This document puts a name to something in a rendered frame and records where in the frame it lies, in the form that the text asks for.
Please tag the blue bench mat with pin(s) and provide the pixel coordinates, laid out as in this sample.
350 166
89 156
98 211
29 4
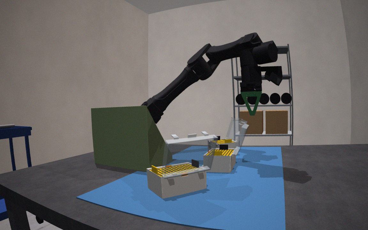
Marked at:
251 197

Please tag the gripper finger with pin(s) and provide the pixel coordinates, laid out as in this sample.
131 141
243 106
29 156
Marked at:
251 93

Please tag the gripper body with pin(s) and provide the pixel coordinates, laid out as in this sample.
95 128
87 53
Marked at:
246 85

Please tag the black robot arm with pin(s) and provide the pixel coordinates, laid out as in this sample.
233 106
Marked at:
250 49

